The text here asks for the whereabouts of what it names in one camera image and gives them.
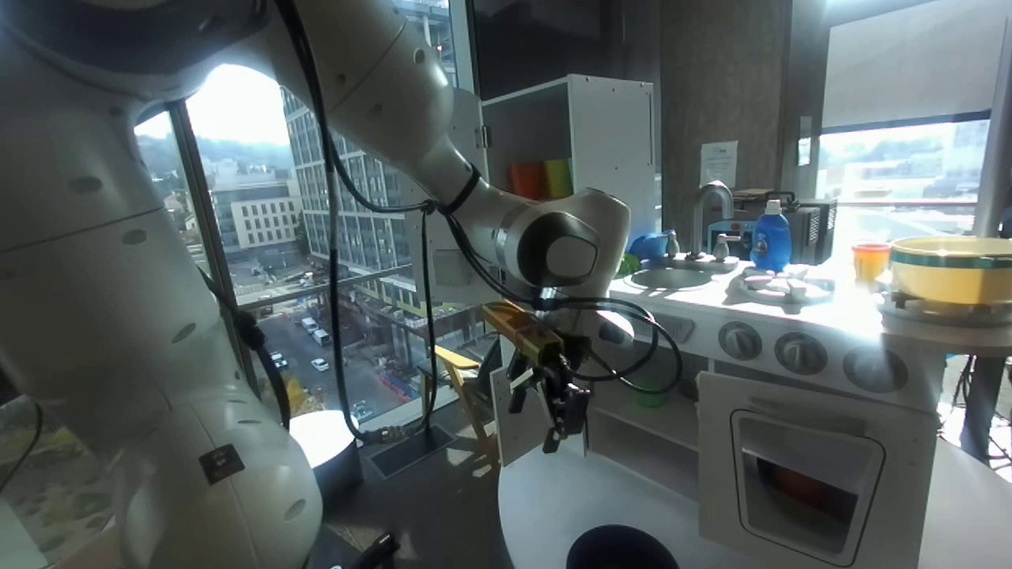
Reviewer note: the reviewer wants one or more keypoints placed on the small orange cup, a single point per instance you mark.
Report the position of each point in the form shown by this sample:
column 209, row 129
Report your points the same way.
column 872, row 263

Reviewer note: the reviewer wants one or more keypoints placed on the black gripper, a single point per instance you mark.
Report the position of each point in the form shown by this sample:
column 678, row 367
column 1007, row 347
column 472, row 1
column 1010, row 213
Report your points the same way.
column 554, row 381

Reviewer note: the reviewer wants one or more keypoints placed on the grey toy faucet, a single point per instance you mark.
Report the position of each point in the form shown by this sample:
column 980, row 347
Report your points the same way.
column 712, row 189

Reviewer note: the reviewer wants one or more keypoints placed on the white oven door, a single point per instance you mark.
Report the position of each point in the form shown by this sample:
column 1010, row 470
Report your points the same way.
column 715, row 474

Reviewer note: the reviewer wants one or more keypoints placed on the white toy kitchen cabinet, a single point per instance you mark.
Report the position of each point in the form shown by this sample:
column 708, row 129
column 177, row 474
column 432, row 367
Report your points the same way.
column 611, row 137

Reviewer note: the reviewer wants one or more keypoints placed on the yellow plastic cup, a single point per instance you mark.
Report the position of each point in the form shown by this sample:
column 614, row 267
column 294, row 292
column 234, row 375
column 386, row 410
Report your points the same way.
column 559, row 174

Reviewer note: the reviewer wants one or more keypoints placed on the small white cabinet door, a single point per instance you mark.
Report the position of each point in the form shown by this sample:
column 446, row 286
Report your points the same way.
column 504, row 428

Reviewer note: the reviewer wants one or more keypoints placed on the grey oven knob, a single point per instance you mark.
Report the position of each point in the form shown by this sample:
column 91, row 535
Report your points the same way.
column 874, row 370
column 802, row 356
column 742, row 338

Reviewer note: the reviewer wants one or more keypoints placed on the blue plastic bottle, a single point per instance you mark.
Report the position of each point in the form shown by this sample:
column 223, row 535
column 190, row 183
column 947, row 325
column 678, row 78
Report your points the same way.
column 773, row 243

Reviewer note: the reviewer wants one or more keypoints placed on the yellow green striped pot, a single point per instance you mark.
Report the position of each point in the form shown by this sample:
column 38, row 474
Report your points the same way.
column 949, row 273

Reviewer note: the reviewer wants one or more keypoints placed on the white paper sheet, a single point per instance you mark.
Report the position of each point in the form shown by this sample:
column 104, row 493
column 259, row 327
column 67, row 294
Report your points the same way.
column 719, row 162

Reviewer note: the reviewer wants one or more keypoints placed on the light wooden frame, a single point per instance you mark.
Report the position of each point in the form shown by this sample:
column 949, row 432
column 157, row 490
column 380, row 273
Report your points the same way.
column 463, row 370

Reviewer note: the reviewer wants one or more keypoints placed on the small blue toy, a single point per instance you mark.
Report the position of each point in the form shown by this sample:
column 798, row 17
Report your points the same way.
column 649, row 249

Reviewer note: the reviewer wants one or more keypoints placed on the round white table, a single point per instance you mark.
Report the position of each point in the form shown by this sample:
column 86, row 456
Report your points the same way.
column 547, row 493

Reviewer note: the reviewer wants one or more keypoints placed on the orange plastic cup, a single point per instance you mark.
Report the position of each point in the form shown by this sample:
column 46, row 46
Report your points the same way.
column 526, row 183

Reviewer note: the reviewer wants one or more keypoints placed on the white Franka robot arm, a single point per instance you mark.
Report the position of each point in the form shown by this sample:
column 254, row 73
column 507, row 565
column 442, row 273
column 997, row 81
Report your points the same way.
column 106, row 317

